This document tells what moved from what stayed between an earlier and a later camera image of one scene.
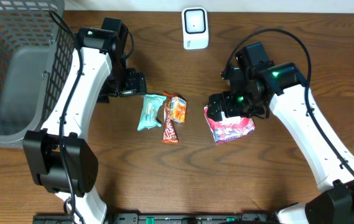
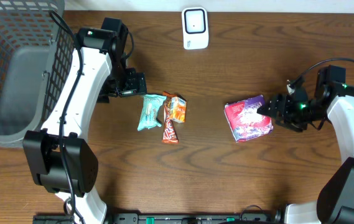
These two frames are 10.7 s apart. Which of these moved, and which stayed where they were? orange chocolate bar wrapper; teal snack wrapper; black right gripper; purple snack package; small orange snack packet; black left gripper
Moved: black right gripper; purple snack package
Stayed: black left gripper; teal snack wrapper; orange chocolate bar wrapper; small orange snack packet
